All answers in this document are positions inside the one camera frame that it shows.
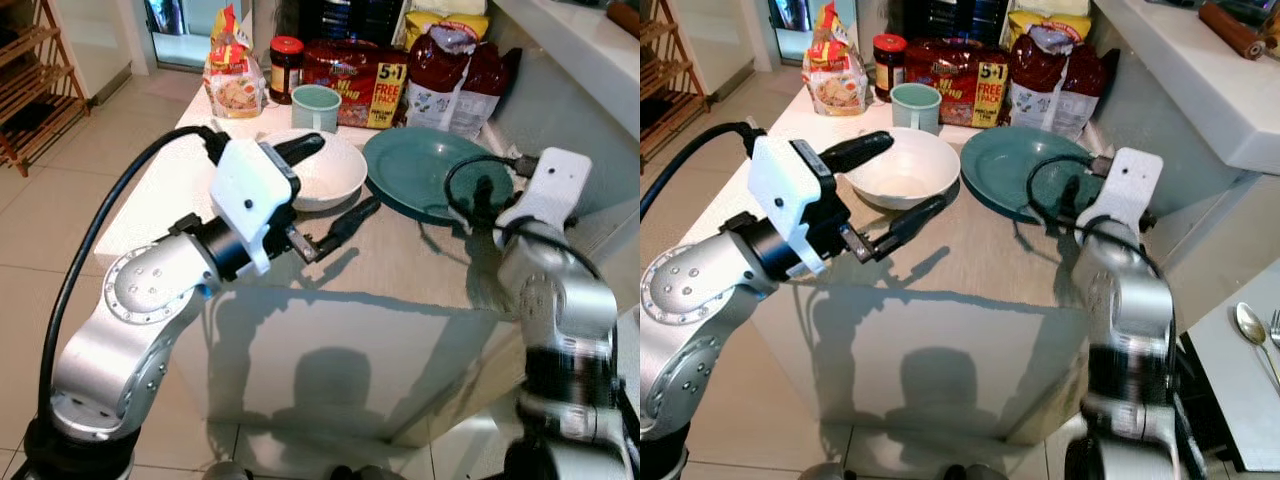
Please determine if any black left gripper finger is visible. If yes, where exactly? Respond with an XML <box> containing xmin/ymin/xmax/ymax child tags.
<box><xmin>274</xmin><ymin>132</ymin><xmax>328</xmax><ymax>168</ymax></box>
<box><xmin>870</xmin><ymin>194</ymin><xmax>950</xmax><ymax>263</ymax></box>
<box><xmin>821</xmin><ymin>130</ymin><xmax>896</xmax><ymax>176</ymax></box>
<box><xmin>316</xmin><ymin>195</ymin><xmax>384</xmax><ymax>262</ymax></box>

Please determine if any mint green cup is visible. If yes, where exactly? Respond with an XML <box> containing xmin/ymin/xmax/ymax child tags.
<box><xmin>889</xmin><ymin>82</ymin><xmax>944</xmax><ymax>137</ymax></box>
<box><xmin>290</xmin><ymin>84</ymin><xmax>344</xmax><ymax>135</ymax></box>

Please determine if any white ceramic bowl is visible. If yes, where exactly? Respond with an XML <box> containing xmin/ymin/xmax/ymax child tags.
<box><xmin>844</xmin><ymin>126</ymin><xmax>962</xmax><ymax>212</ymax></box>
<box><xmin>261</xmin><ymin>127</ymin><xmax>369</xmax><ymax>213</ymax></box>

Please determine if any yellow red noodle packet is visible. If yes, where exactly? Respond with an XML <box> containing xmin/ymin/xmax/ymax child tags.
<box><xmin>203</xmin><ymin>4</ymin><xmax>267</xmax><ymax>120</ymax></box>
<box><xmin>801</xmin><ymin>2</ymin><xmax>870</xmax><ymax>117</ymax></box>

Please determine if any dark green plate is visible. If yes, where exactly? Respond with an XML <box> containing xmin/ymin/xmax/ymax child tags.
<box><xmin>362</xmin><ymin>126</ymin><xmax>522</xmax><ymax>224</ymax></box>
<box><xmin>959</xmin><ymin>124</ymin><xmax>1107</xmax><ymax>224</ymax></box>

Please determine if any dark jar with red lid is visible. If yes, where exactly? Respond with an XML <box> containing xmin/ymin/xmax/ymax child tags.
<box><xmin>268</xmin><ymin>35</ymin><xmax>306</xmax><ymax>106</ymax></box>
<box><xmin>871</xmin><ymin>32</ymin><xmax>909</xmax><ymax>104</ymax></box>

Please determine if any red noodle multipack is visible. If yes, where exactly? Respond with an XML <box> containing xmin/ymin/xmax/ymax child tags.
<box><xmin>301</xmin><ymin>39</ymin><xmax>410</xmax><ymax>130</ymax></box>
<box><xmin>904</xmin><ymin>37</ymin><xmax>1012</xmax><ymax>130</ymax></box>

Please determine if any red and white plastic bag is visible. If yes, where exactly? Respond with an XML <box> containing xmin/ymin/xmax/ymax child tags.
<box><xmin>404</xmin><ymin>21</ymin><xmax>522</xmax><ymax>139</ymax></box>
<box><xmin>1004</xmin><ymin>21</ymin><xmax>1120</xmax><ymax>140</ymax></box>

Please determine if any yellow food package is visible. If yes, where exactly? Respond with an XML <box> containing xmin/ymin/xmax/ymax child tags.
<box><xmin>1004</xmin><ymin>9</ymin><xmax>1092</xmax><ymax>47</ymax></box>
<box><xmin>402</xmin><ymin>9</ymin><xmax>492</xmax><ymax>51</ymax></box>

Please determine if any white counter ledge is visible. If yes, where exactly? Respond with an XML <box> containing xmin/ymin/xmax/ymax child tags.
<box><xmin>1089</xmin><ymin>0</ymin><xmax>1280</xmax><ymax>178</ymax></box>
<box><xmin>494</xmin><ymin>0</ymin><xmax>641</xmax><ymax>113</ymax></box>

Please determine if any wooden slatted shelf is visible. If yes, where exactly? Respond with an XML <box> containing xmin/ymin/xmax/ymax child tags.
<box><xmin>0</xmin><ymin>0</ymin><xmax>92</xmax><ymax>178</ymax></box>
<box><xmin>640</xmin><ymin>0</ymin><xmax>707</xmax><ymax>163</ymax></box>

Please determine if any silver metal spoon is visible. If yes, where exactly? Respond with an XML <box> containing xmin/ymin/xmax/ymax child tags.
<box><xmin>1235</xmin><ymin>301</ymin><xmax>1280</xmax><ymax>393</ymax></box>

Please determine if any brown wooden rolling pin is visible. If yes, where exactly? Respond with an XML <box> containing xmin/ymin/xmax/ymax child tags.
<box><xmin>604</xmin><ymin>0</ymin><xmax>641</xmax><ymax>37</ymax></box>
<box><xmin>1197</xmin><ymin>1</ymin><xmax>1272</xmax><ymax>61</ymax></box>

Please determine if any white side table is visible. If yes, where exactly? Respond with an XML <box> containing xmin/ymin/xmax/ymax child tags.
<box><xmin>1184</xmin><ymin>258</ymin><xmax>1280</xmax><ymax>473</ymax></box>

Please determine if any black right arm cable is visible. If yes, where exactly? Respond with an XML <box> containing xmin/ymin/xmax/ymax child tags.
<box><xmin>1024</xmin><ymin>152</ymin><xmax>1117</xmax><ymax>237</ymax></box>
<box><xmin>442</xmin><ymin>152</ymin><xmax>543</xmax><ymax>237</ymax></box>

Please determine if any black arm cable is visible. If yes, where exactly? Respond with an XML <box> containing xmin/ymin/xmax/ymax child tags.
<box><xmin>640</xmin><ymin>121</ymin><xmax>767</xmax><ymax>217</ymax></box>
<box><xmin>36</xmin><ymin>125</ymin><xmax>231</xmax><ymax>426</ymax></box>
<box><xmin>442</xmin><ymin>152</ymin><xmax>543</xmax><ymax>237</ymax></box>
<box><xmin>1024</xmin><ymin>152</ymin><xmax>1117</xmax><ymax>237</ymax></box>

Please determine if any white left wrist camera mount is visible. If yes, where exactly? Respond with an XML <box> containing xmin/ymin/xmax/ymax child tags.
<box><xmin>747</xmin><ymin>134</ymin><xmax>837</xmax><ymax>278</ymax></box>
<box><xmin>209</xmin><ymin>139</ymin><xmax>301</xmax><ymax>277</ymax></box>

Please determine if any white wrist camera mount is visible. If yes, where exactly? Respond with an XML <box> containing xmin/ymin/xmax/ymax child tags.
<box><xmin>747</xmin><ymin>134</ymin><xmax>837</xmax><ymax>278</ymax></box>
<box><xmin>496</xmin><ymin>147</ymin><xmax>594</xmax><ymax>247</ymax></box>
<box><xmin>209</xmin><ymin>139</ymin><xmax>301</xmax><ymax>277</ymax></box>
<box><xmin>1078</xmin><ymin>147</ymin><xmax>1167</xmax><ymax>243</ymax></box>

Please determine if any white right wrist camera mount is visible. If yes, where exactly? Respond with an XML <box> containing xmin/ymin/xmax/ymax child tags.
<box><xmin>1078</xmin><ymin>147</ymin><xmax>1167</xmax><ymax>243</ymax></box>
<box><xmin>496</xmin><ymin>147</ymin><xmax>594</xmax><ymax>247</ymax></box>

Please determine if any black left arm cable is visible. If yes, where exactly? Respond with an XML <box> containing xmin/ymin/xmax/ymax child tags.
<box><xmin>36</xmin><ymin>125</ymin><xmax>231</xmax><ymax>426</ymax></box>
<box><xmin>640</xmin><ymin>121</ymin><xmax>767</xmax><ymax>217</ymax></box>

